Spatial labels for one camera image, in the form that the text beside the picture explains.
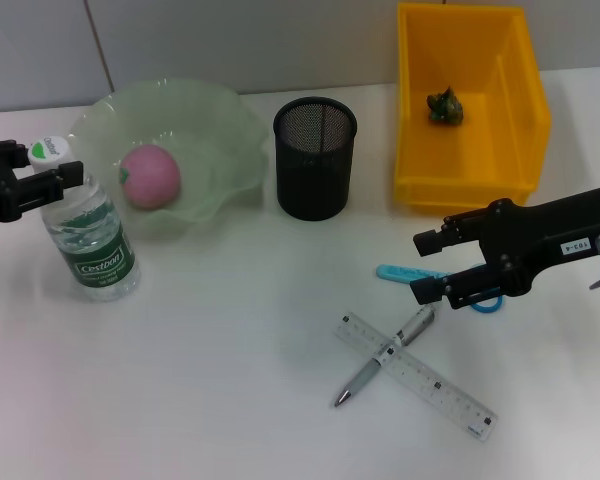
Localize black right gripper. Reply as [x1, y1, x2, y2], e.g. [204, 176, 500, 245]
[409, 183, 600, 311]

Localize blue scissors with sheath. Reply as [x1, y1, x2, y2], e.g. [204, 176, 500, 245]
[375, 263, 506, 316]

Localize green label water bottle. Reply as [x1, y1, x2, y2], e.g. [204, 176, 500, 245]
[28, 135, 142, 303]

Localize green plastic wrapper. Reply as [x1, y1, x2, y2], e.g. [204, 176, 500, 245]
[426, 86, 466, 126]

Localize pink peach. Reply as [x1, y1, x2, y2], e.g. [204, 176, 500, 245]
[118, 144, 182, 210]

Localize silver retractable pen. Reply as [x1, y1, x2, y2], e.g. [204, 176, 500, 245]
[333, 304, 439, 409]

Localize transparent plastic ruler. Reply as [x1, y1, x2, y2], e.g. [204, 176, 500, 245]
[332, 312, 500, 444]

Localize black mesh pen holder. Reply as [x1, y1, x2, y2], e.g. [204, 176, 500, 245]
[272, 96, 358, 221]

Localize green wavy glass fruit plate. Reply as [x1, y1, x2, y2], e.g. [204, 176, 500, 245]
[68, 76, 271, 242]

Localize yellow plastic storage bin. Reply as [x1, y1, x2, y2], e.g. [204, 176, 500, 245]
[392, 1, 553, 217]

